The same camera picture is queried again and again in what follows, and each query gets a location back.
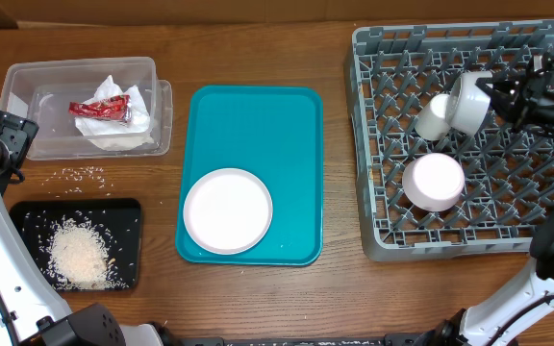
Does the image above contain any grey-green bowl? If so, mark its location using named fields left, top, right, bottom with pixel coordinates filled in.
left=446, top=71, right=492, bottom=136

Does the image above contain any cream cup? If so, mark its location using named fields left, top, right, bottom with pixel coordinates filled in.
left=415, top=94, right=450, bottom=141

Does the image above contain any pink small bowl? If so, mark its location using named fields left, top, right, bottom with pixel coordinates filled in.
left=402, top=153, right=465, bottom=211

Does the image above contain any red snack wrapper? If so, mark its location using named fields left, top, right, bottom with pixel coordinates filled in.
left=68, top=95, right=132, bottom=123

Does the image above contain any white napkin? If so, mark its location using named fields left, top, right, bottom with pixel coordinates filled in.
left=75, top=75, right=155, bottom=151

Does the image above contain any white rice pile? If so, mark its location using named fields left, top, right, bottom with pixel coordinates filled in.
left=39, top=218, right=129, bottom=291

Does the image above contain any pink round plate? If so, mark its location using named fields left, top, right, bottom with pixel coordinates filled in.
left=183, top=168, right=273, bottom=256

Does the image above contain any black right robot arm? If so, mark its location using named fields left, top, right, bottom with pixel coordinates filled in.
left=414, top=53, right=554, bottom=345

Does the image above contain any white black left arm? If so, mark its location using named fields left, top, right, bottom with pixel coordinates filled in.
left=0, top=111, right=181, bottom=346

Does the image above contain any grey dishwasher rack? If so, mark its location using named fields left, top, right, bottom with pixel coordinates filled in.
left=344, top=19, right=554, bottom=261

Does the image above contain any clear plastic bin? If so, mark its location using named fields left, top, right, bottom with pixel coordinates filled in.
left=0, top=57, right=172, bottom=161

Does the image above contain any black rectangular tray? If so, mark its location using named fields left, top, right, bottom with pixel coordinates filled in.
left=10, top=198, right=142, bottom=292

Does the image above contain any teal plastic tray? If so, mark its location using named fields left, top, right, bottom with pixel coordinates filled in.
left=175, top=86, right=323, bottom=266

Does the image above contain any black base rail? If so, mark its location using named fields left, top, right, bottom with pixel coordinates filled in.
left=177, top=334, right=420, bottom=346

